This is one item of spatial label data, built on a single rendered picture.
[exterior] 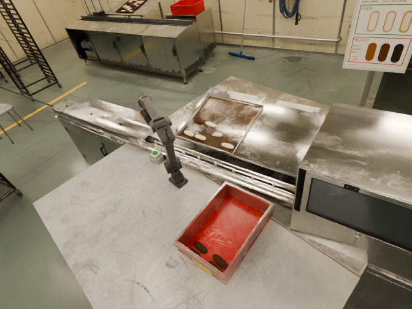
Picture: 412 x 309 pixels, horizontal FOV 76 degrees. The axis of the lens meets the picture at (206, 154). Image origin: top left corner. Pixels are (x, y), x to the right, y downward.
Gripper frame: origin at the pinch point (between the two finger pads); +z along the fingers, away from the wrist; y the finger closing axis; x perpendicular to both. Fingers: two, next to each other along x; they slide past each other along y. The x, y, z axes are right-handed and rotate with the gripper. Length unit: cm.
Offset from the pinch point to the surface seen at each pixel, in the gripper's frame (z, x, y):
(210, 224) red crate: -9, -10, 86
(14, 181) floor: 178, -129, -126
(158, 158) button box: 12.4, -6.1, 23.0
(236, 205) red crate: -10, 10, 86
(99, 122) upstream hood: 38, -23, -47
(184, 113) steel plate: 31, 43, -13
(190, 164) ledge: 4.0, 7.7, 43.2
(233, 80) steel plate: 31, 111, -23
